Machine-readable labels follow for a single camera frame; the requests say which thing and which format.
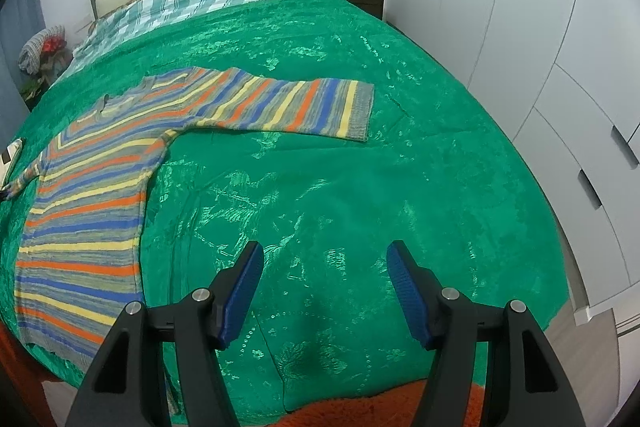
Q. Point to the grey-blue curtain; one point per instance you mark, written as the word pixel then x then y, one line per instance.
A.
pixel 15 7

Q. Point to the green floral bedspread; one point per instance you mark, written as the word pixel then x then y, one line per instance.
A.
pixel 325 167

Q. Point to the striped knitted sweater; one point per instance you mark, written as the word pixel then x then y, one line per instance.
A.
pixel 90 217

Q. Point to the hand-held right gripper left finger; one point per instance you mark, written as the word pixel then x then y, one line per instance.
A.
pixel 242 292

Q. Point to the pile of clothes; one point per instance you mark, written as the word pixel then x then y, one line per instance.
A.
pixel 47 72

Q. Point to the patchwork pillow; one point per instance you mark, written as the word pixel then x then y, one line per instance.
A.
pixel 13 151

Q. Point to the white wardrobe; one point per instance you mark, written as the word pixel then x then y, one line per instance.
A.
pixel 550 7

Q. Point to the orange fuzzy blanket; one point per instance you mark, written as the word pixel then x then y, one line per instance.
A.
pixel 350 414

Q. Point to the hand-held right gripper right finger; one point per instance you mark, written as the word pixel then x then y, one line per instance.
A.
pixel 407 292

